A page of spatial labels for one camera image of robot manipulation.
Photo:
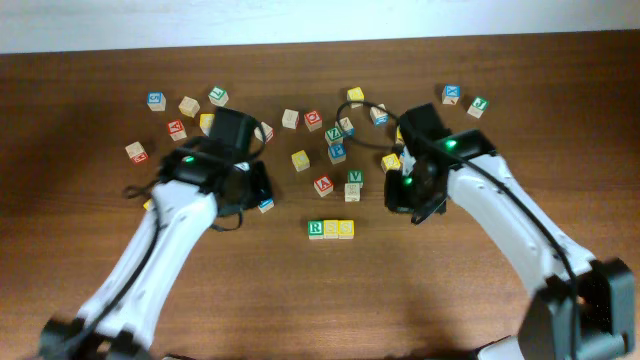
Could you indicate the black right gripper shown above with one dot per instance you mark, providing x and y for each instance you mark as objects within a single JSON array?
[{"x": 398, "y": 197}]

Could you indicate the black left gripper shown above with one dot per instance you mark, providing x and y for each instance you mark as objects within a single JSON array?
[{"x": 260, "y": 185}]

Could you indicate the green R block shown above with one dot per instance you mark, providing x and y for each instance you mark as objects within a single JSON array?
[{"x": 315, "y": 229}]

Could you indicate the yellow S block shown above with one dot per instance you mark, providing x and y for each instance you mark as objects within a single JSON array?
[
  {"x": 331, "y": 229},
  {"x": 346, "y": 229}
]

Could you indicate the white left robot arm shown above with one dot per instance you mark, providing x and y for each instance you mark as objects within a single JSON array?
[{"x": 210, "y": 176}]

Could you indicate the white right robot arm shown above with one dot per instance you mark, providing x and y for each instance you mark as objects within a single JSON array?
[{"x": 581, "y": 308}]

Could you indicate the blue H block lower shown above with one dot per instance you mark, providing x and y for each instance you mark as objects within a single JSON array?
[{"x": 266, "y": 205}]

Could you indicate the yellow Q block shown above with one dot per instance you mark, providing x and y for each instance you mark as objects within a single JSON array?
[{"x": 390, "y": 162}]

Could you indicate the yellow K block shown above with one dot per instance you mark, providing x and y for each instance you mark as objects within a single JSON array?
[{"x": 399, "y": 138}]

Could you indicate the plain wooden red-side block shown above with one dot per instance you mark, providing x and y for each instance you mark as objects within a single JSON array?
[{"x": 264, "y": 132}]

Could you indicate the yellow C block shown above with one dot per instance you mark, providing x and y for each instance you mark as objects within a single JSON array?
[{"x": 300, "y": 160}]

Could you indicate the green V block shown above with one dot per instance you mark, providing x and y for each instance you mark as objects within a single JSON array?
[{"x": 356, "y": 177}]

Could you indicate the yellow G block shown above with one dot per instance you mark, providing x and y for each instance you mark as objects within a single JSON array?
[{"x": 205, "y": 122}]

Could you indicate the red A block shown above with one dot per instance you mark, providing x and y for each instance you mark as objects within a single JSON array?
[{"x": 323, "y": 185}]

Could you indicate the plain wooden K-engraved block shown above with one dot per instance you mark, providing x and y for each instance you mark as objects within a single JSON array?
[{"x": 290, "y": 119}]

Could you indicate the wooden shell blue-side block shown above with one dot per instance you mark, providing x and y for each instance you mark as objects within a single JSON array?
[{"x": 378, "y": 115}]

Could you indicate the red Y block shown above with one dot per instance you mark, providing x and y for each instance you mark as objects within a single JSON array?
[{"x": 176, "y": 130}]

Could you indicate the green L block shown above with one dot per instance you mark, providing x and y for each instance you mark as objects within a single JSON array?
[{"x": 218, "y": 96}]

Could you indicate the red O block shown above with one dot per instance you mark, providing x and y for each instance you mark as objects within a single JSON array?
[{"x": 313, "y": 120}]

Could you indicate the blue P block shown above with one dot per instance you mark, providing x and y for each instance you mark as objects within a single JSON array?
[{"x": 337, "y": 153}]

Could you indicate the plain wooden yellow-side block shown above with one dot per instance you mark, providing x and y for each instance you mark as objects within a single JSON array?
[{"x": 189, "y": 107}]

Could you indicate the wooden leaf blue-side block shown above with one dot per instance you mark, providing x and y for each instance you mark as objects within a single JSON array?
[{"x": 345, "y": 126}]

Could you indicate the yellow O block near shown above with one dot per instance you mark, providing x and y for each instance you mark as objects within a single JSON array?
[{"x": 147, "y": 204}]

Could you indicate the blue X block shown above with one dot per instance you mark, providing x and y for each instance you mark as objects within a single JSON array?
[{"x": 451, "y": 94}]

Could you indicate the green Z block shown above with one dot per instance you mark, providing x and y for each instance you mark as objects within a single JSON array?
[{"x": 334, "y": 136}]

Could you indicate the green J block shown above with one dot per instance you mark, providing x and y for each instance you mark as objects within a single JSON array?
[{"x": 477, "y": 107}]

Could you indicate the red M block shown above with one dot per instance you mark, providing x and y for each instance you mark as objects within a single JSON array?
[{"x": 136, "y": 152}]

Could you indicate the yellow W block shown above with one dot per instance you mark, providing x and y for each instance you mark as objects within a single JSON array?
[{"x": 355, "y": 96}]

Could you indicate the blue 5 block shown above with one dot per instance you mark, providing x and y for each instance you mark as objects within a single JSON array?
[{"x": 156, "y": 101}]

